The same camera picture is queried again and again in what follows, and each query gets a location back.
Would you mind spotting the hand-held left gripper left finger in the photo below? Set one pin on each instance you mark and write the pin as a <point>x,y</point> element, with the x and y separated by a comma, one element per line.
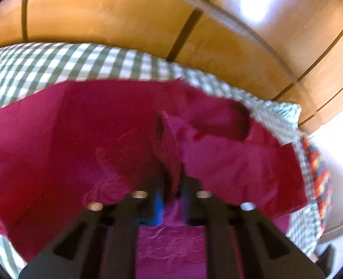
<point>158,206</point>

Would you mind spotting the multicoloured patterned cloth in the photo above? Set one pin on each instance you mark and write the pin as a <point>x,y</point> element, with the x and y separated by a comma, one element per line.
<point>319,174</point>

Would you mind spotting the green checked bedsheet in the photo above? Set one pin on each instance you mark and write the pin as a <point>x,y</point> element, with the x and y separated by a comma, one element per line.
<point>43,61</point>

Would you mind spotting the wooden panelled headboard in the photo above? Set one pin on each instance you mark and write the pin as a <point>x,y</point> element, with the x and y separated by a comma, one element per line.
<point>116,14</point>

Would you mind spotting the red garment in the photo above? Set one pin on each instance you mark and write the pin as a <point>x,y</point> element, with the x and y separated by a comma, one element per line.
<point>72,139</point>

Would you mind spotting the grey flat object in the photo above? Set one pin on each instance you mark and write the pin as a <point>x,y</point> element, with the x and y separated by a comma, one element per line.
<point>341,228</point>

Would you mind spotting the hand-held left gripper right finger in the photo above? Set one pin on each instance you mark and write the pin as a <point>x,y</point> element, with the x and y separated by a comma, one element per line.
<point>184,206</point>

